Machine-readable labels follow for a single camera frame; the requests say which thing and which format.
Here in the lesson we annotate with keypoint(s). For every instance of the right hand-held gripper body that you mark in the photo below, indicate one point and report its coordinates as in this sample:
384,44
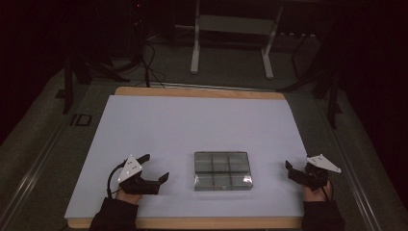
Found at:
316,174

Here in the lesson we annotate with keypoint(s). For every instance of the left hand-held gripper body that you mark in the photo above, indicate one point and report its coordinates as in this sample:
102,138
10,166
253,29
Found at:
134,184

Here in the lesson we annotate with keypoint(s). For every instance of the person's right hand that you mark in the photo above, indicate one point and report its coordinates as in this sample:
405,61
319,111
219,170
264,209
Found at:
312,194

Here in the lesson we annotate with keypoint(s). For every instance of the clear plastic compartment box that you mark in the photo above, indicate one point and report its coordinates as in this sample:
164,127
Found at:
222,171

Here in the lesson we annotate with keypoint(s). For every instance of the metal floor rail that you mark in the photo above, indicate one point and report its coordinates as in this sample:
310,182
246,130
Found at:
32,174
351,166

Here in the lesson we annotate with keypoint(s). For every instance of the black rectangular floor bracket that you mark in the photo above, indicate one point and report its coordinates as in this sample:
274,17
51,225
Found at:
81,119

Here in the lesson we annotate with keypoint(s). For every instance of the person's left hand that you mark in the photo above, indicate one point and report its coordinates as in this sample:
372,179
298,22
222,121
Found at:
128,196

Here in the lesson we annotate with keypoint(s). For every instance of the white metal stand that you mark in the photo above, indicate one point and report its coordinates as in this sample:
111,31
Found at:
232,29

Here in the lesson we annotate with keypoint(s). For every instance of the pale blue table mat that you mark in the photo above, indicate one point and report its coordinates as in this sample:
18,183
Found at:
179,128

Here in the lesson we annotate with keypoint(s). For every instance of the black metal stand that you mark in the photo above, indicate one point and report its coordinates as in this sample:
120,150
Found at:
332,93
72,73

